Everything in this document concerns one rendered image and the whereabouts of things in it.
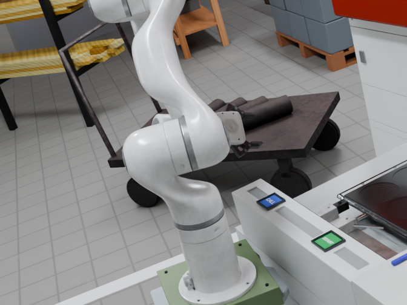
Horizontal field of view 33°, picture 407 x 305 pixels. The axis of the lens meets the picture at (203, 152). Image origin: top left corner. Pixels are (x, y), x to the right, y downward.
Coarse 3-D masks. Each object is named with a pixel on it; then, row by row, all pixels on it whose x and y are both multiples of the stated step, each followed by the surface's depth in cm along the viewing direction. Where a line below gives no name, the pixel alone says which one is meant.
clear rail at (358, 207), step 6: (342, 198) 177; (348, 198) 176; (354, 204) 173; (360, 210) 170; (366, 210) 169; (372, 216) 166; (378, 216) 165; (384, 222) 162; (390, 222) 161; (390, 228) 160; (396, 228) 158; (402, 234) 156
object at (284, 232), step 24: (240, 192) 183; (264, 192) 180; (240, 216) 186; (264, 216) 168; (288, 216) 166; (312, 216) 162; (264, 240) 176; (288, 240) 159; (288, 264) 166; (312, 264) 152; (336, 264) 143; (360, 264) 141; (312, 288) 158; (336, 288) 145
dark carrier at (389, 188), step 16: (384, 176) 181; (400, 176) 179; (352, 192) 178; (368, 192) 176; (384, 192) 174; (400, 192) 172; (368, 208) 170; (384, 208) 168; (400, 208) 166; (400, 224) 160
